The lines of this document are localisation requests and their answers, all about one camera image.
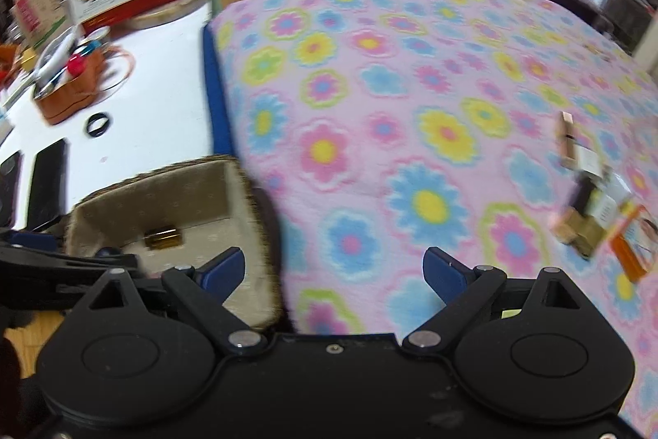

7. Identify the amber glass vial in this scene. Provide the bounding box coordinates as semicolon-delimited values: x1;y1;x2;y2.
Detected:
144;226;183;251

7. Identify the rose gold lipstick tube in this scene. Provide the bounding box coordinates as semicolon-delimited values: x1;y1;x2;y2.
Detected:
556;111;577;170

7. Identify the small white charger cube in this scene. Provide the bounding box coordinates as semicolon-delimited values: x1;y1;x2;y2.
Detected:
575;145;605;181

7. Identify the woven fabric-lined basket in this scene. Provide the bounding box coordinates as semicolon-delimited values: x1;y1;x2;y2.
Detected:
65;155;283;329

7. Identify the black smartphone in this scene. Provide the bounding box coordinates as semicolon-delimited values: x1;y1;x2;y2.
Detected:
25;138;68;232
0;151;22;227

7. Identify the black gold lipstick box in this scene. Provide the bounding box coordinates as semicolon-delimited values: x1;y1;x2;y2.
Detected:
550;174;600;245

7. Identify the white gold Cielo box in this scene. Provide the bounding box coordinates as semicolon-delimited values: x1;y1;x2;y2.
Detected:
573;173;633;260

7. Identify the orange tin with portrait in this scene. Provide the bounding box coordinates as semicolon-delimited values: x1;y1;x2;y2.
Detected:
610;205;657;283

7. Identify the floral pink fleece blanket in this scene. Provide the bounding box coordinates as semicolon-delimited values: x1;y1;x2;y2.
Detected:
210;0;657;438

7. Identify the brown leather pen holder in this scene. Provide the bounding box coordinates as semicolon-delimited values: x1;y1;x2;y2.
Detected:
32;40;106;126

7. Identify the black tape ring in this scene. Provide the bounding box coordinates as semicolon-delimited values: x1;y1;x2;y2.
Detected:
85;111;113;139

